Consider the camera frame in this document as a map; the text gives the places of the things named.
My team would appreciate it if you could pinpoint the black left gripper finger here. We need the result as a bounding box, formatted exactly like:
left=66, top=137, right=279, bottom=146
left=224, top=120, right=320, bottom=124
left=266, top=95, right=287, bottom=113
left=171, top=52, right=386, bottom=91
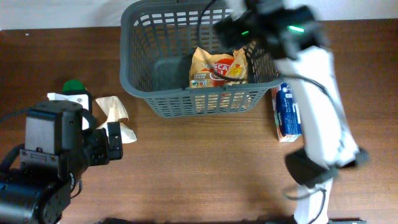
left=108, top=122, right=123, bottom=161
left=47, top=90, right=93, bottom=113

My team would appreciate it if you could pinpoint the yellow coffee sachet bag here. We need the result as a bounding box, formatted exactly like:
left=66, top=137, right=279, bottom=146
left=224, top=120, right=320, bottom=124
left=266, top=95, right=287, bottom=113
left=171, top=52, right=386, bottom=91
left=189, top=47, right=248, bottom=89

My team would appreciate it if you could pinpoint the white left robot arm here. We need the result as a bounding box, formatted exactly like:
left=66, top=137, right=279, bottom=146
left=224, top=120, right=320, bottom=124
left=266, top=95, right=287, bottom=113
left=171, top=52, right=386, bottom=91
left=1, top=100, right=113, bottom=223

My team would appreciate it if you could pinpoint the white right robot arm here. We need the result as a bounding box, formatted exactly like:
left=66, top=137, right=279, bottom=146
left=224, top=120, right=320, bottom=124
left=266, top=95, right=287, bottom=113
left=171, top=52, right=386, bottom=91
left=119, top=1, right=369, bottom=223

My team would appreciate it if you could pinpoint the green lid beige jar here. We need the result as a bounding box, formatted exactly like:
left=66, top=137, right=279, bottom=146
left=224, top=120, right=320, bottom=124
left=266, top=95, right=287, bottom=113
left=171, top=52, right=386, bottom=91
left=62, top=80, right=86, bottom=92

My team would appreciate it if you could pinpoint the crumpled beige paper bag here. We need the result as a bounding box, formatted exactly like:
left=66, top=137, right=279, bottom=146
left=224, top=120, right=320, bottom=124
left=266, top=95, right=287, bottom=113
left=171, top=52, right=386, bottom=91
left=96, top=96, right=137, bottom=144

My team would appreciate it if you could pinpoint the grey plastic basket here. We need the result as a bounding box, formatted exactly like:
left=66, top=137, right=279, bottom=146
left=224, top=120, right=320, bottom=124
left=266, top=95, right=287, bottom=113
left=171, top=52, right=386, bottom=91
left=119, top=1, right=282, bottom=118

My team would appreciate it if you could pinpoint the blue toothpaste box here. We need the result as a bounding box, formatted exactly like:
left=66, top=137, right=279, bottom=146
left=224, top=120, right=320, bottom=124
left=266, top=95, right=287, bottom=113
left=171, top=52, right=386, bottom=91
left=271, top=83, right=302, bottom=142

